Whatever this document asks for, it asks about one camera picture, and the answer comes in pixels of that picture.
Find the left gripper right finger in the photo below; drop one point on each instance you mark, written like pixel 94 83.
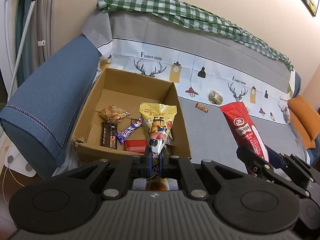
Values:
pixel 164 157

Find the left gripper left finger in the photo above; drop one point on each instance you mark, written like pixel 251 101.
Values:
pixel 147 161

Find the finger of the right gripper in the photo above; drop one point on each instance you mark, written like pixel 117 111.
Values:
pixel 256 165
pixel 274 158

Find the red snack packet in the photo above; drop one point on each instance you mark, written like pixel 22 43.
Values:
pixel 136 146

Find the large red snack bag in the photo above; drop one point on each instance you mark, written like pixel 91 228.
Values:
pixel 243 129

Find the purple candy bar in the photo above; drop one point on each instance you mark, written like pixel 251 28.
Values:
pixel 124 134

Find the yellow cartoon snack bag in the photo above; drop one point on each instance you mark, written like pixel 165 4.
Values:
pixel 157 123

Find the clear bag of cookies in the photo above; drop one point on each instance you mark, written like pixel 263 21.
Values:
pixel 113 114

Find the dark brown chocolate bar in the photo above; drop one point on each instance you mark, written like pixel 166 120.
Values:
pixel 108 136

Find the orange cushion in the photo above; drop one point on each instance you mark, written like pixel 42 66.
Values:
pixel 305 120

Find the brown cardboard box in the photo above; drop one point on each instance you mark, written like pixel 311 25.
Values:
pixel 127 91

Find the small orange snack bar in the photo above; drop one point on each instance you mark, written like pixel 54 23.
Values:
pixel 202 107

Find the clear wrapped nut cake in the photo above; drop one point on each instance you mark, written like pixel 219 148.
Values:
pixel 215 98

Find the grey printed sofa cover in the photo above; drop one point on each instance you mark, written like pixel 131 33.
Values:
pixel 144 56

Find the blue sofa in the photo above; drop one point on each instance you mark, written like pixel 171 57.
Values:
pixel 41 116

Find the white floor scale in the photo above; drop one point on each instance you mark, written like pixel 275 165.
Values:
pixel 16 162

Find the green checkered cloth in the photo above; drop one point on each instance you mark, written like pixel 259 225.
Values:
pixel 192 17

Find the grey curtain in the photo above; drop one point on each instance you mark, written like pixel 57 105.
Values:
pixel 38 46

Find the braided pole with black handle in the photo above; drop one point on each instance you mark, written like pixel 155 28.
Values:
pixel 21 46

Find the white door frame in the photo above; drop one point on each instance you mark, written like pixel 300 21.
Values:
pixel 8 16

